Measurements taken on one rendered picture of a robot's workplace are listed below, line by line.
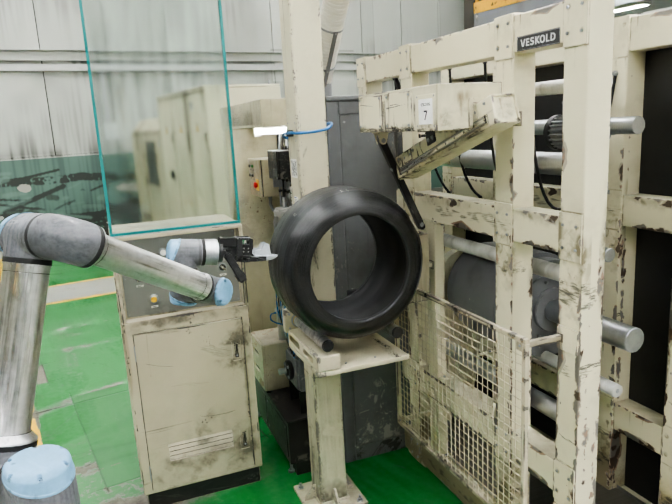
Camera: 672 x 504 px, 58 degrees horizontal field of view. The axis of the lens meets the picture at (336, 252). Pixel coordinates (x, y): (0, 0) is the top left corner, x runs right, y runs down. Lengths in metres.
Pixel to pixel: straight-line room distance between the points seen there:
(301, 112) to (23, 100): 8.73
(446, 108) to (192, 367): 1.60
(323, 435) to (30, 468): 1.45
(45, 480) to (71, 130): 9.58
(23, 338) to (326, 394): 1.40
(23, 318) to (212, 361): 1.29
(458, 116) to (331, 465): 1.63
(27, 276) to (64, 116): 9.30
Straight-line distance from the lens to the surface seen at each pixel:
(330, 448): 2.81
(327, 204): 2.10
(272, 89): 5.60
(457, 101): 2.00
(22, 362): 1.72
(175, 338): 2.77
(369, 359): 2.31
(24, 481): 1.60
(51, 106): 10.92
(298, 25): 2.46
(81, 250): 1.61
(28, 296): 1.70
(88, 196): 10.92
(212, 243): 2.07
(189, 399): 2.88
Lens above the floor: 1.68
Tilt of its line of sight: 12 degrees down
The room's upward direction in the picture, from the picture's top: 3 degrees counter-clockwise
